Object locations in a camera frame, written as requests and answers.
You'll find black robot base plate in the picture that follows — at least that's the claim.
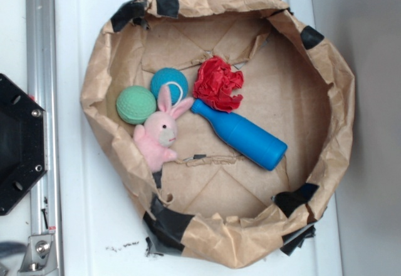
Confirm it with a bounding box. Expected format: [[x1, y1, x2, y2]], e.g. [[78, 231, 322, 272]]
[[1, 74, 47, 216]]

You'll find aluminium frame rail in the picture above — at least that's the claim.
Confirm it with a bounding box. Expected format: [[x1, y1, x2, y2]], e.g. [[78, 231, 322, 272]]
[[26, 0, 64, 275]]

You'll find pink plush bunny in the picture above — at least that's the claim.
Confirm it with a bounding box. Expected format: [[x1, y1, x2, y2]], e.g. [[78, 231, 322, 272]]
[[133, 84, 194, 173]]

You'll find white tray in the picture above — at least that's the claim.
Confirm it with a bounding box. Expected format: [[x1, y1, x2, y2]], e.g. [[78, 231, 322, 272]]
[[55, 0, 342, 275]]

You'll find blue foam golf ball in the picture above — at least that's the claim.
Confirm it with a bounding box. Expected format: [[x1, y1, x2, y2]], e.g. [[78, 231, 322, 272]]
[[150, 68, 189, 105]]

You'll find crumpled red paper ball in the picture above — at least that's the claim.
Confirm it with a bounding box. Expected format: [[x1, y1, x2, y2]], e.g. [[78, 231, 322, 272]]
[[192, 56, 244, 113]]

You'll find blue plastic bottle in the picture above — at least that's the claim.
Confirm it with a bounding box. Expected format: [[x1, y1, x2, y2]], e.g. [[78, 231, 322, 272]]
[[191, 99, 288, 171]]

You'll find metal corner bracket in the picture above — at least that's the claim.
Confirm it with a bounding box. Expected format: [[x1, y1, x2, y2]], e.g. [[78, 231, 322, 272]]
[[18, 234, 58, 275]]

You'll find green foam golf ball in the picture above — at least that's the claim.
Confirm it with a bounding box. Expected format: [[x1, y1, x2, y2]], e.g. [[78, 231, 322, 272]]
[[116, 85, 156, 125]]

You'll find brown paper bin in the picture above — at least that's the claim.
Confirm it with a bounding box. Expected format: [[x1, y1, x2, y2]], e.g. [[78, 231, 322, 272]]
[[80, 0, 355, 268]]

